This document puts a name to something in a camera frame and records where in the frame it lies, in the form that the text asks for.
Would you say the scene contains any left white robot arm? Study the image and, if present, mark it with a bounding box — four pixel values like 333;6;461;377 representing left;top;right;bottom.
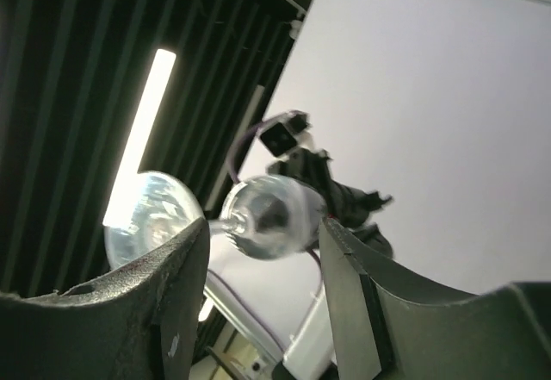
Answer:
268;147;393;379

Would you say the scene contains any white ceiling light bar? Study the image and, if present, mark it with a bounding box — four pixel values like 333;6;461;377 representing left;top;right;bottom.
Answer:
102;49;176;227

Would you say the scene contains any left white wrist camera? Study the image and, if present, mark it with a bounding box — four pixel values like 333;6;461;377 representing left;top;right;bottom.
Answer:
257;110;312;158

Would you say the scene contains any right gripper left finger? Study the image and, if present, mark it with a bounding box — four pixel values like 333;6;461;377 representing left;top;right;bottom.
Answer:
1;219;210;379

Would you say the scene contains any clear wine glass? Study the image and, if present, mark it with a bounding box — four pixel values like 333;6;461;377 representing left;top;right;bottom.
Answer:
103;171;327;269

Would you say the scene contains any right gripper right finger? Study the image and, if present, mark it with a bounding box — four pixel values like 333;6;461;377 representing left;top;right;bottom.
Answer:
319;218;550;379

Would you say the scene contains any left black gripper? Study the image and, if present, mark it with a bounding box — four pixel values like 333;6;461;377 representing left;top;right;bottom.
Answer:
267;147;393;259

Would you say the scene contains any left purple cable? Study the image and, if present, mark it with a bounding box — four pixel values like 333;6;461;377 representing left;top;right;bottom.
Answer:
226;112;328;355

